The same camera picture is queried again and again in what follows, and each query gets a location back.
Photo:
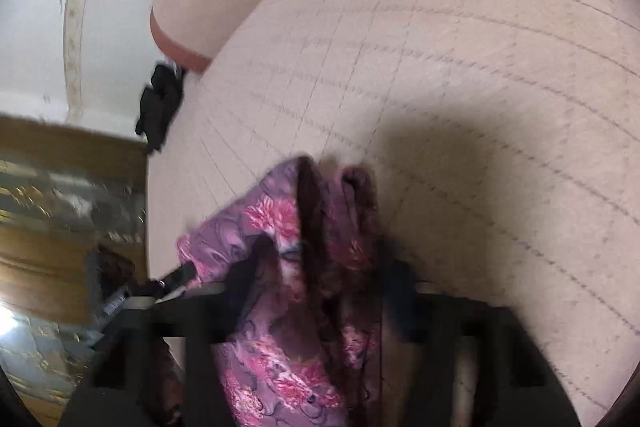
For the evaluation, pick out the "black clothes pile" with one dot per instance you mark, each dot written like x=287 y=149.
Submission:
x=159 y=104

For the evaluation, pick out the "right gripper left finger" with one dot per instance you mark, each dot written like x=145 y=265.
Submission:
x=128 y=375

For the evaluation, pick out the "purple floral long-sleeve shirt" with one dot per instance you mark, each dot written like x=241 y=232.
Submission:
x=306 y=351

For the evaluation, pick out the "wooden glass-panel door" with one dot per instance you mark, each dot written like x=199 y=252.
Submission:
x=65 y=193

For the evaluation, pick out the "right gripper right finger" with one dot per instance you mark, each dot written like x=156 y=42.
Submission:
x=515 y=384

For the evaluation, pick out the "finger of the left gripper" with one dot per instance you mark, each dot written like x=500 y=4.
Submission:
x=179 y=278

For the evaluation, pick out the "pink quilted bed mattress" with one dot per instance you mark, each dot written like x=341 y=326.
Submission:
x=503 y=136

